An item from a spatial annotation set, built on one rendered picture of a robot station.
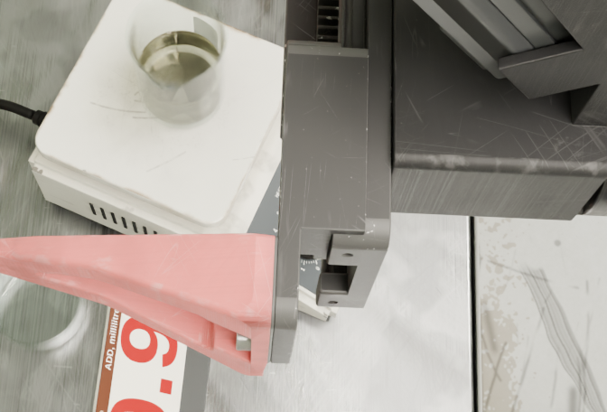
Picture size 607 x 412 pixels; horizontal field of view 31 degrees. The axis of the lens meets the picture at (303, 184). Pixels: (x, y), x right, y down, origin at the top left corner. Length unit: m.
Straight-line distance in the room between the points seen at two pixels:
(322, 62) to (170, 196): 0.36
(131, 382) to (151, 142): 0.14
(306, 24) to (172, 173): 0.31
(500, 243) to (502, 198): 0.45
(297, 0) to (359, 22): 0.05
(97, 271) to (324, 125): 0.06
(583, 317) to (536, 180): 0.47
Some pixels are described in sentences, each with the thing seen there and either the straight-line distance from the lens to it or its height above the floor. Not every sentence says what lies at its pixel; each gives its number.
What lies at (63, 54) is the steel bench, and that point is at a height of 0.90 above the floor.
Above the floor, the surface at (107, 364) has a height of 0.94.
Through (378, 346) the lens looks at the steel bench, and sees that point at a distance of 0.69.
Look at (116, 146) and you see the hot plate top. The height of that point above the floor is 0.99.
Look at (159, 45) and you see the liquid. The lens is 0.62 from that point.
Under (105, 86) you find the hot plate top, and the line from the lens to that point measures 0.65.
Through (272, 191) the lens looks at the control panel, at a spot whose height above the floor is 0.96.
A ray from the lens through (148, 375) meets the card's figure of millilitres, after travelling 0.66.
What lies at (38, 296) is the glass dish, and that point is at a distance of 0.70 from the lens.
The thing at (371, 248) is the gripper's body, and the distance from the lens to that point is 0.25.
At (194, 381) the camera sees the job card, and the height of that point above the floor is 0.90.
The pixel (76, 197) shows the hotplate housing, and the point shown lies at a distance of 0.67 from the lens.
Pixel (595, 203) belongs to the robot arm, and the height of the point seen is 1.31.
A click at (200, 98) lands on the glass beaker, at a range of 0.60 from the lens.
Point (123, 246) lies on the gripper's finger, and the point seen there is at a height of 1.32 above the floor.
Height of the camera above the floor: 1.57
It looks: 69 degrees down
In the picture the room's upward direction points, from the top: 10 degrees clockwise
